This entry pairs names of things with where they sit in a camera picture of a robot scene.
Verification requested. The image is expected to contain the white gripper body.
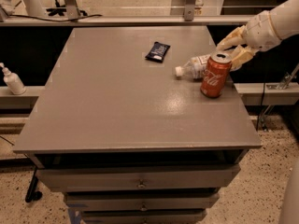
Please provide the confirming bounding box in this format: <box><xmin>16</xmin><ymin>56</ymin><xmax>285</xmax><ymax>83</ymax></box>
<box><xmin>242</xmin><ymin>9</ymin><xmax>282</xmax><ymax>51</ymax></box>

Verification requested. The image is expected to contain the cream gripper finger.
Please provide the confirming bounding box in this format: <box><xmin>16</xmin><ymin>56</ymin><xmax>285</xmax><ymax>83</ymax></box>
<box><xmin>216</xmin><ymin>25</ymin><xmax>246</xmax><ymax>50</ymax></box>
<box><xmin>230</xmin><ymin>45</ymin><xmax>258</xmax><ymax>70</ymax></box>

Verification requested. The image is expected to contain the clear plastic water bottle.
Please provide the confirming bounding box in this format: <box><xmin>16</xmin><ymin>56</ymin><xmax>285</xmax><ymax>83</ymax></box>
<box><xmin>174</xmin><ymin>49</ymin><xmax>242</xmax><ymax>80</ymax></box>

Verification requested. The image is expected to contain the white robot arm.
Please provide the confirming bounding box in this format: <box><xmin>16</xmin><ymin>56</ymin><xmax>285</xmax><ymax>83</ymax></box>
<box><xmin>216</xmin><ymin>0</ymin><xmax>299</xmax><ymax>224</ymax></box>

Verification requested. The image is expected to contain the red coke can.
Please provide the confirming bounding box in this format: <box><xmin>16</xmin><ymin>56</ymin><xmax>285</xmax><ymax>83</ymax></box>
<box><xmin>200</xmin><ymin>51</ymin><xmax>232</xmax><ymax>98</ymax></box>

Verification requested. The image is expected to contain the white pump dispenser bottle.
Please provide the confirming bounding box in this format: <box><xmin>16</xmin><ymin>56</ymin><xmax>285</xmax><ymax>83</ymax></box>
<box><xmin>0</xmin><ymin>63</ymin><xmax>26</xmax><ymax>95</ymax></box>

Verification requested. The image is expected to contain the dark blue snack packet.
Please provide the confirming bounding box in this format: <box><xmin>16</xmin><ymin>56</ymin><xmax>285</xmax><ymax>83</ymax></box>
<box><xmin>145</xmin><ymin>42</ymin><xmax>170</xmax><ymax>63</ymax></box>

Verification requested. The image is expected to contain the top grey drawer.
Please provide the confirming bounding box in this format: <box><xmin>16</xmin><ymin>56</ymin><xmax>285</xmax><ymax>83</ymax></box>
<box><xmin>36</xmin><ymin>164</ymin><xmax>240</xmax><ymax>192</ymax></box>

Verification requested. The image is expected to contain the grey drawer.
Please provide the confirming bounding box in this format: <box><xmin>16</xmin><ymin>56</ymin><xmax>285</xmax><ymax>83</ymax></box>
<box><xmin>36</xmin><ymin>164</ymin><xmax>240</xmax><ymax>192</ymax></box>
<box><xmin>82</xmin><ymin>209</ymin><xmax>206</xmax><ymax>224</ymax></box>
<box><xmin>64</xmin><ymin>192</ymin><xmax>219</xmax><ymax>211</ymax></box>

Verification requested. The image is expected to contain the grey drawer cabinet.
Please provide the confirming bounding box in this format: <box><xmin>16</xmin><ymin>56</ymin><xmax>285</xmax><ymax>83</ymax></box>
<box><xmin>12</xmin><ymin>25</ymin><xmax>263</xmax><ymax>224</ymax></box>

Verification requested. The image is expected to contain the middle grey drawer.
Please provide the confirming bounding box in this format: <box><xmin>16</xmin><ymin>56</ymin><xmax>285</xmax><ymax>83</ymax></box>
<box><xmin>64</xmin><ymin>192</ymin><xmax>219</xmax><ymax>211</ymax></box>

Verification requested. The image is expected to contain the bottom grey drawer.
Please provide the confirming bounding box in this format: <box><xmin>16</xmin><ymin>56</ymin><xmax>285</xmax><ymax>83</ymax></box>
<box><xmin>82</xmin><ymin>209</ymin><xmax>206</xmax><ymax>224</ymax></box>

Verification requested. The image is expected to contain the black caster wheel leg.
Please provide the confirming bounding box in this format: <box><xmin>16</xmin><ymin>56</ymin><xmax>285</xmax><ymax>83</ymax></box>
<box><xmin>25</xmin><ymin>169</ymin><xmax>43</xmax><ymax>203</ymax></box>

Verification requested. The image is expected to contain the right metal frame post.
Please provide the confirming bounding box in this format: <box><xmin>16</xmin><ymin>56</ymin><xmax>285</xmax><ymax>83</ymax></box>
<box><xmin>184</xmin><ymin>0</ymin><xmax>196</xmax><ymax>21</ymax></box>

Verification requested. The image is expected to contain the metal frame post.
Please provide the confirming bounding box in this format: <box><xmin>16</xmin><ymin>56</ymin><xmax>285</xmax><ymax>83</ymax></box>
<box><xmin>64</xmin><ymin>0</ymin><xmax>80</xmax><ymax>21</ymax></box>
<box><xmin>184</xmin><ymin>0</ymin><xmax>196</xmax><ymax>21</ymax></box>

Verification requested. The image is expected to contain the left metal frame post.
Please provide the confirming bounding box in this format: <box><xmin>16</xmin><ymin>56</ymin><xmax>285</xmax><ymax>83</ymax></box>
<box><xmin>64</xmin><ymin>0</ymin><xmax>80</xmax><ymax>21</ymax></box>

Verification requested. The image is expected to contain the black cable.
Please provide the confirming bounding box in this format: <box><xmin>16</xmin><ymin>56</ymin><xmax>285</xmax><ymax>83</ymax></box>
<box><xmin>0</xmin><ymin>7</ymin><xmax>104</xmax><ymax>23</ymax></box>

